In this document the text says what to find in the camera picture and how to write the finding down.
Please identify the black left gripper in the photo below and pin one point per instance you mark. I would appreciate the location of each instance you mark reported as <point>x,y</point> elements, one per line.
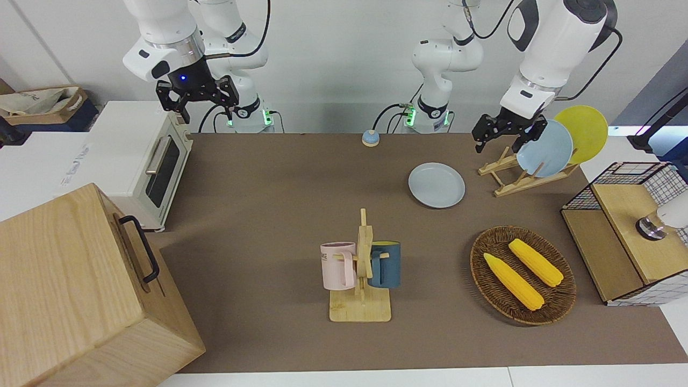
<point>502,124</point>

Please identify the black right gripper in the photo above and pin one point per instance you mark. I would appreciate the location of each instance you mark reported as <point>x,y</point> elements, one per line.
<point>191,86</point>

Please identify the gray plate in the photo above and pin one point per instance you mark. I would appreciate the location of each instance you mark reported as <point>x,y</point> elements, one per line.
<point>436,185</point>

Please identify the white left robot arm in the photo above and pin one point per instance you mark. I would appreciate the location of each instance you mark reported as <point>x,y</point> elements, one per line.
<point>553,43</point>

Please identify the wooden plate rack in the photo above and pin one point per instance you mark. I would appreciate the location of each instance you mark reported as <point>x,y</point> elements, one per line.
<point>513,185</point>

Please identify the light blue plate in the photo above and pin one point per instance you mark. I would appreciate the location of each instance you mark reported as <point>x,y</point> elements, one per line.
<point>548,150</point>

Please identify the yellow plate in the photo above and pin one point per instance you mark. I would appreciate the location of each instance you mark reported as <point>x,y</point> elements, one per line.
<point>588,131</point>

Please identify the white toaster oven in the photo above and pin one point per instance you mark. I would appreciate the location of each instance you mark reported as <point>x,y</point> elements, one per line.
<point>129,150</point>

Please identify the yellow corn cob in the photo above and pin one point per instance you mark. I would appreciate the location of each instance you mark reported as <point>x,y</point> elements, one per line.
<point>513,282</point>
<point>537,263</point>

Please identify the brown table mat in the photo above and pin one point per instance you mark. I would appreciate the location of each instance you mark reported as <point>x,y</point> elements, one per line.
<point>258,226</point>

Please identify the dark blue storage bin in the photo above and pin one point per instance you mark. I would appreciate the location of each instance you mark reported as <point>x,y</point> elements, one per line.
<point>80,115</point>

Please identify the small blue round knob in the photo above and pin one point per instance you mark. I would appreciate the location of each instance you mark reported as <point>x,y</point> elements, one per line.
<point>370,138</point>

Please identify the dark blue mug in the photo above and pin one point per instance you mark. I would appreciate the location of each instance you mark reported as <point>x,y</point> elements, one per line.
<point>388,266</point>

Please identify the brown wicker basket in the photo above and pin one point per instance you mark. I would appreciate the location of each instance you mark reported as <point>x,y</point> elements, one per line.
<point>559,301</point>

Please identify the cardboard box with bag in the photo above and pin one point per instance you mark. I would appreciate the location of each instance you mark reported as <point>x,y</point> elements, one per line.
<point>37,105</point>

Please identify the white and silver cylinder device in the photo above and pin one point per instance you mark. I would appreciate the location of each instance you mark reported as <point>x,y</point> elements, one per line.
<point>664,220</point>

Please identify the pink mug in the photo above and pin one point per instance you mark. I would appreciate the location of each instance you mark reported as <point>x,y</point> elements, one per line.
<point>336,269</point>

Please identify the wooden mug rack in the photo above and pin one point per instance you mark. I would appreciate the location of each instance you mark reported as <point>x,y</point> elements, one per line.
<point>360,309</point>

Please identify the wooden cabinet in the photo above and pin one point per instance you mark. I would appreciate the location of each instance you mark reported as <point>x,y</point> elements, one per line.
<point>64,301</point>

